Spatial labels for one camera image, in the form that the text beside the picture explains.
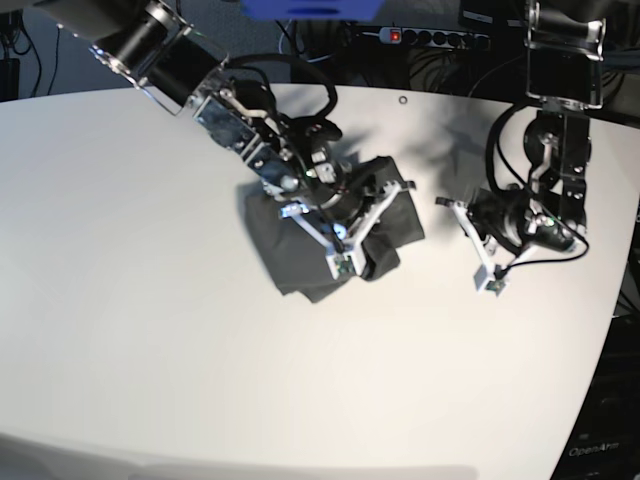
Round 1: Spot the black OpenArm base box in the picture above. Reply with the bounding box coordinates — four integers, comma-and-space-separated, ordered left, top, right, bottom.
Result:
551, 315, 639, 479

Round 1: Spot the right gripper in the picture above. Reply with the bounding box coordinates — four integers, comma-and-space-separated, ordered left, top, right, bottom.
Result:
279, 180, 416, 281

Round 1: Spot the grey T-shirt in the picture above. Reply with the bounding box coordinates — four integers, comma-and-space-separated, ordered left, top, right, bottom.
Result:
243, 156, 425, 303

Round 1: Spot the blue plastic box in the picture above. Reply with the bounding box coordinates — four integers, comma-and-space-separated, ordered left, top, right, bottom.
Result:
241, 0, 384, 21

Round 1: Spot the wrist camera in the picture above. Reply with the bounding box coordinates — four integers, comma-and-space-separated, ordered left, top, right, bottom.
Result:
473, 265, 509, 297
325, 250, 367, 280

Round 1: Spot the black cable on floor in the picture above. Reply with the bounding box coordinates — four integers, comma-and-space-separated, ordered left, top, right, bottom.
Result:
0, 0, 61, 99

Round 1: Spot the white cable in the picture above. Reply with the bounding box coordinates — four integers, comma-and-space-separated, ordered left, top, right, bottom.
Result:
278, 19, 381, 65

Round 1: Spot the white power strip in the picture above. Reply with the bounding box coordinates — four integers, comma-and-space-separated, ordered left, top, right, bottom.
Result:
375, 27, 491, 51

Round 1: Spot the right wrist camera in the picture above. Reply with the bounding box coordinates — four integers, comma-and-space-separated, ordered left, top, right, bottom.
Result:
325, 250, 367, 280

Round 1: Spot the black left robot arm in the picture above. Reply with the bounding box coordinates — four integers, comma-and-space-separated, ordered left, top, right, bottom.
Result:
436, 1, 615, 292

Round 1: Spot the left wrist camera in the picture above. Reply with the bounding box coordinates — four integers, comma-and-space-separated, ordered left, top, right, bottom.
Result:
473, 265, 509, 297

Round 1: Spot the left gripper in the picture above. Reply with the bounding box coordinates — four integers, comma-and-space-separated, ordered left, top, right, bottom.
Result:
435, 188, 540, 278

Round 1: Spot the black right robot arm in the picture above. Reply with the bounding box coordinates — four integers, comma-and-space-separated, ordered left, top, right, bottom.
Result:
35, 1, 424, 280

